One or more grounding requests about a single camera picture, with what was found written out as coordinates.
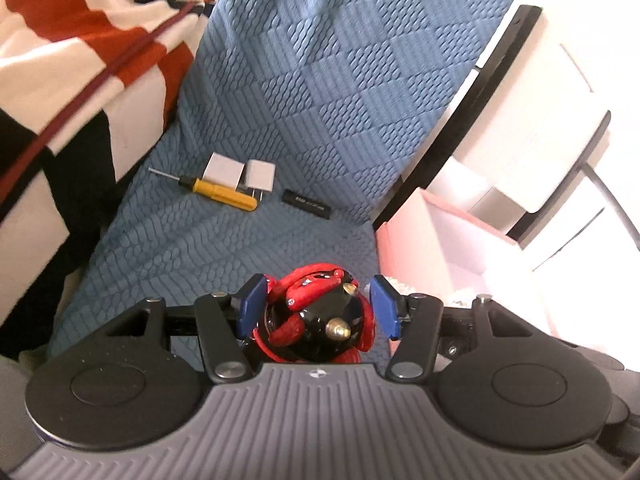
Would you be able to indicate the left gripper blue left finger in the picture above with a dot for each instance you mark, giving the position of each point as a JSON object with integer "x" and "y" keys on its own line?
{"x": 223, "y": 320}

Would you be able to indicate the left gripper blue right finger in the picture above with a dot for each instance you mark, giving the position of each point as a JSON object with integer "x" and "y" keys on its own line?
{"x": 414, "y": 321}

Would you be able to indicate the red black toy ball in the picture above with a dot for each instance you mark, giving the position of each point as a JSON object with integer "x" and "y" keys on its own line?
{"x": 315, "y": 314}

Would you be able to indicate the yellow handled screwdriver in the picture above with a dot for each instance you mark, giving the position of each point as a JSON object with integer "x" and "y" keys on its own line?
{"x": 215, "y": 192}

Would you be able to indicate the white charger cube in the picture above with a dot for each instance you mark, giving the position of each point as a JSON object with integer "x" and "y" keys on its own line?
{"x": 224, "y": 171}

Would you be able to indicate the white plug charger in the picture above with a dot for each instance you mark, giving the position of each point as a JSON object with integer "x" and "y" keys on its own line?
{"x": 258, "y": 178}

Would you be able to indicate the pink cardboard box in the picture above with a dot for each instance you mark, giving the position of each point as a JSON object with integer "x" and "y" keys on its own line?
{"x": 433, "y": 247}

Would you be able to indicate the white folding chair back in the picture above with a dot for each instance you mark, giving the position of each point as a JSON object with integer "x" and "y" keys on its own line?
{"x": 529, "y": 134}

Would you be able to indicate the blue textured seat cover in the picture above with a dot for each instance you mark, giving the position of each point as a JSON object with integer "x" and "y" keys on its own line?
{"x": 338, "y": 94}

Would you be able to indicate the red white black striped blanket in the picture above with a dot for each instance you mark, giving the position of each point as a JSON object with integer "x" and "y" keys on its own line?
{"x": 87, "y": 88}

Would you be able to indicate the black metal chair frame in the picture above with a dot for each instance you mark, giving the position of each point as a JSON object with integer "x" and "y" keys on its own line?
{"x": 517, "y": 224}

